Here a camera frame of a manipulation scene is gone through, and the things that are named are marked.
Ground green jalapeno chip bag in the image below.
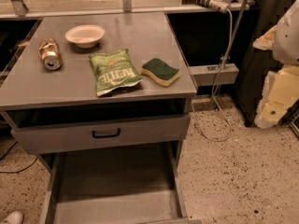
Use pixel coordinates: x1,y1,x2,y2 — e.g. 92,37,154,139
90,49,142,96

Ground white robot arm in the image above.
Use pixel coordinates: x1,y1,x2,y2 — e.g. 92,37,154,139
253,0,299,129

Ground grey drawer cabinet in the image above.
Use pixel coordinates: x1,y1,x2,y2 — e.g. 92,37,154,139
0,12,198,224

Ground open grey lower drawer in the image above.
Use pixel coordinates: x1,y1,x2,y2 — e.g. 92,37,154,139
39,142,202,224

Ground closed grey upper drawer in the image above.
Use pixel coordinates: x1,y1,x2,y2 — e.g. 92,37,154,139
12,115,190,154

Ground green and yellow sponge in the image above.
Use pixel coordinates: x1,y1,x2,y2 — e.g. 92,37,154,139
141,58,180,87

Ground white paper bowl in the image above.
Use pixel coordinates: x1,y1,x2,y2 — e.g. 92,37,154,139
65,24,105,49

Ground crushed gold soda can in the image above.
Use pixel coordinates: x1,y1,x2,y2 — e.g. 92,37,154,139
38,38,63,70

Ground white shoe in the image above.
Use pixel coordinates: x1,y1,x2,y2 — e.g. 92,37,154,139
0,211,23,224

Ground black drawer handle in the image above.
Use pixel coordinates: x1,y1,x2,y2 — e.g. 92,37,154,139
92,128,121,139

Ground grey wall bracket box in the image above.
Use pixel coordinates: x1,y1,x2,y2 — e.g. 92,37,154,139
190,63,239,87

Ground white cable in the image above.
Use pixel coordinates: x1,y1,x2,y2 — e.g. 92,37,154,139
190,7,235,143

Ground black floor cable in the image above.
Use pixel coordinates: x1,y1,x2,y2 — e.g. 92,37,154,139
0,140,38,175

